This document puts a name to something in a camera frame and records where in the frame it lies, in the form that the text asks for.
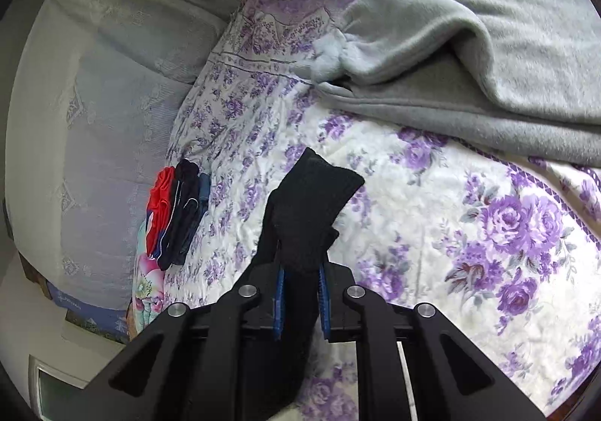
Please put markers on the purple floral bed quilt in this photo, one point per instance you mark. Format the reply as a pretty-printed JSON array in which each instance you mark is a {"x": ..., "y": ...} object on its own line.
[{"x": 432, "y": 224}]

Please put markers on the large pale blue lace pillow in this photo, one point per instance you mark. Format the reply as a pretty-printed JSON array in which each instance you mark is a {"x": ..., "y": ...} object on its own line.
[{"x": 94, "y": 167}]

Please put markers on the folded black white-piped pants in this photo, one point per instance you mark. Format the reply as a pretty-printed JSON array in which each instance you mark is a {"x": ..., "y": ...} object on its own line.
[{"x": 181, "y": 214}]

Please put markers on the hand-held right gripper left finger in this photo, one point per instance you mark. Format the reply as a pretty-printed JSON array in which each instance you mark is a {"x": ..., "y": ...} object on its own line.
[{"x": 278, "y": 303}]

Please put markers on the folded red shorts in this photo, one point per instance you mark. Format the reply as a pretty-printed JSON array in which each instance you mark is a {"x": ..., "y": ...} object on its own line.
[{"x": 158, "y": 205}]

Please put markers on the brown cushion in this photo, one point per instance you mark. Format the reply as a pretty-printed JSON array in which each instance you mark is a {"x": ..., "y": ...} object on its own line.
[{"x": 34, "y": 278}]

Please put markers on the folded floral turquoise blanket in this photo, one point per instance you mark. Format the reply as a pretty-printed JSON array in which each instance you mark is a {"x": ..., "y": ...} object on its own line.
[{"x": 148, "y": 289}]

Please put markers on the folded blue jeans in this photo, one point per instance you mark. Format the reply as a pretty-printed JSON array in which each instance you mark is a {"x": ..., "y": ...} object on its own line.
[{"x": 203, "y": 195}]

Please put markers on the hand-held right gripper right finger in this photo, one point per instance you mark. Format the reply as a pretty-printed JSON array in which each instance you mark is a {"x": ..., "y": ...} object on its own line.
[{"x": 324, "y": 308}]

